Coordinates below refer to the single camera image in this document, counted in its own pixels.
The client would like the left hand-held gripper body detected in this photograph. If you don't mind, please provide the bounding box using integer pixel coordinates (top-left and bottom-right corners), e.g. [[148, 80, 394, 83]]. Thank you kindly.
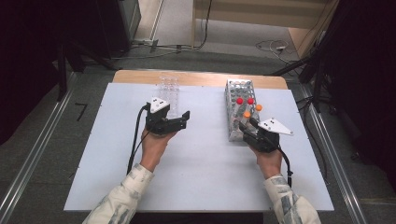
[[144, 96, 188, 136]]

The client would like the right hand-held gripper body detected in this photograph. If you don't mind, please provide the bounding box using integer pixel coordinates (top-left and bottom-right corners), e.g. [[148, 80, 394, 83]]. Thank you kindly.
[[242, 117, 294, 154]]

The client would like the orange-capped test tube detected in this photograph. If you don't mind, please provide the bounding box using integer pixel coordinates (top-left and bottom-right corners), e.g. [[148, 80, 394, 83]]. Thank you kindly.
[[253, 104, 263, 122], [242, 110, 252, 129]]

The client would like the red-capped test tube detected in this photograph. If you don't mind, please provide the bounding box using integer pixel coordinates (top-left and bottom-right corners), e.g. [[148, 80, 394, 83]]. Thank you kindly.
[[247, 97, 257, 116], [233, 96, 245, 118]]

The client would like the clear acrylic test tube rack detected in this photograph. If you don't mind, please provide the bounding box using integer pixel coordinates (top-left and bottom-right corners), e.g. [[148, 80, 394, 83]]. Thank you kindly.
[[151, 75, 181, 120]]

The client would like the metal test tube rack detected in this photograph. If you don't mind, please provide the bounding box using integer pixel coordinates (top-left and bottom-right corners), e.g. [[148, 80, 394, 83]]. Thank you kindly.
[[223, 78, 262, 143]]

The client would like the person's left hand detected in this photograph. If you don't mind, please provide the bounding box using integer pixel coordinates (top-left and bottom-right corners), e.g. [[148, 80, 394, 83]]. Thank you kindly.
[[139, 128, 179, 173]]

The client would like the person's right hand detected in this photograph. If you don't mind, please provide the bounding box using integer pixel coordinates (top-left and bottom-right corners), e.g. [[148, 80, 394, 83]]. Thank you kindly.
[[249, 146, 284, 180]]

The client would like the wooden table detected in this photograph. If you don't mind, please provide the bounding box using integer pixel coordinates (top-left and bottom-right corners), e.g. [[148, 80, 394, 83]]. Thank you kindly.
[[111, 69, 289, 91]]

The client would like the white table cover sheet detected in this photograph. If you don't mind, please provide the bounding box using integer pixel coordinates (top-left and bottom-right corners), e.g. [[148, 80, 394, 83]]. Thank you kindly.
[[64, 82, 334, 213]]

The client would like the black stand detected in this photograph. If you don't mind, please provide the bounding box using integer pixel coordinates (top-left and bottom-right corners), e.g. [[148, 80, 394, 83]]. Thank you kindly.
[[270, 31, 331, 113], [54, 0, 120, 102]]

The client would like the power strip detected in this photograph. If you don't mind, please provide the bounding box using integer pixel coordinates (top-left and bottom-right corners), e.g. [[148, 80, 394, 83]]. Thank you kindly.
[[132, 37, 160, 53]]

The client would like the grey cabinet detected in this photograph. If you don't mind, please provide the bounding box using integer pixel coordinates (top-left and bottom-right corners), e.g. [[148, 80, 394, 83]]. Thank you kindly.
[[118, 0, 143, 41]]

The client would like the wooden cabinet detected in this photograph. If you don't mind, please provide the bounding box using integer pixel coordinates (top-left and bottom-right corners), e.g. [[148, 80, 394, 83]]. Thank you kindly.
[[191, 0, 340, 59]]

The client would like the dark curtain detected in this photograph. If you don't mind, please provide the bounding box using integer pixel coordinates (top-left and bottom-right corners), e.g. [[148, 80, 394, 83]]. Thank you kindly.
[[0, 0, 125, 144], [323, 0, 396, 188]]

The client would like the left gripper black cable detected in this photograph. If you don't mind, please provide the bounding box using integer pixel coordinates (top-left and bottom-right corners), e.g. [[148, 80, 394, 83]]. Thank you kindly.
[[125, 104, 150, 175]]

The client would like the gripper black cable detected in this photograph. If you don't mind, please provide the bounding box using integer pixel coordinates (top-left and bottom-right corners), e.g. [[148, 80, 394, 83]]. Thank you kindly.
[[125, 104, 150, 175], [276, 145, 295, 189]]

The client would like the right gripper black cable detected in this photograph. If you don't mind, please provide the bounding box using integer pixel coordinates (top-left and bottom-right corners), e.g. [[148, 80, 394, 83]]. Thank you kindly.
[[276, 145, 295, 189]]

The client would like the aluminium floor rail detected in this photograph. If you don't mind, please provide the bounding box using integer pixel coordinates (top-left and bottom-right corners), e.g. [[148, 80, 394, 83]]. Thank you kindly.
[[298, 82, 370, 224], [0, 71, 78, 224]]

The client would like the white floor cable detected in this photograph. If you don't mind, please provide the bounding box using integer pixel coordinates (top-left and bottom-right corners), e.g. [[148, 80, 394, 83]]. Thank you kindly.
[[255, 38, 300, 64]]

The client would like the black floor cable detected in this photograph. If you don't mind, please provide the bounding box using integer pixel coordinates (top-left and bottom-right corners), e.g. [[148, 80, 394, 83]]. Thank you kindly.
[[111, 0, 214, 60]]

